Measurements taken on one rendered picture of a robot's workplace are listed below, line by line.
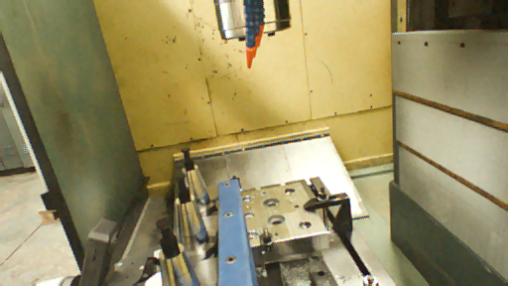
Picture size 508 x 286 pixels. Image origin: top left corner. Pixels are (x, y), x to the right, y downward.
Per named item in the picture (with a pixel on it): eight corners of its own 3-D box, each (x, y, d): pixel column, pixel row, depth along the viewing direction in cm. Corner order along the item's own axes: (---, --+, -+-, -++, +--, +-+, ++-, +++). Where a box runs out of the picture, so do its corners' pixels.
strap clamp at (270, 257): (271, 303, 75) (261, 248, 70) (263, 264, 88) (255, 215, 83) (285, 300, 75) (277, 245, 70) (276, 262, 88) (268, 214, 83)
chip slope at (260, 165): (167, 281, 129) (150, 224, 120) (185, 200, 192) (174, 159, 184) (388, 239, 132) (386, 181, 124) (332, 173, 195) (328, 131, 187)
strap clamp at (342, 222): (309, 238, 95) (303, 193, 90) (306, 231, 98) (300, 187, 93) (352, 230, 95) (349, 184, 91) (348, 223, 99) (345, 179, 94)
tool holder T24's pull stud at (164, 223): (180, 253, 33) (172, 223, 32) (163, 258, 33) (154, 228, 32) (179, 243, 35) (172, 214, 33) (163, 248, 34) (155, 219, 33)
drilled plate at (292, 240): (240, 265, 83) (237, 248, 81) (235, 208, 110) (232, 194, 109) (329, 248, 84) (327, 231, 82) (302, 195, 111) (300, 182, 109)
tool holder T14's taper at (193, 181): (209, 208, 54) (201, 171, 52) (183, 212, 55) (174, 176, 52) (211, 195, 59) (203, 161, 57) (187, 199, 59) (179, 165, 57)
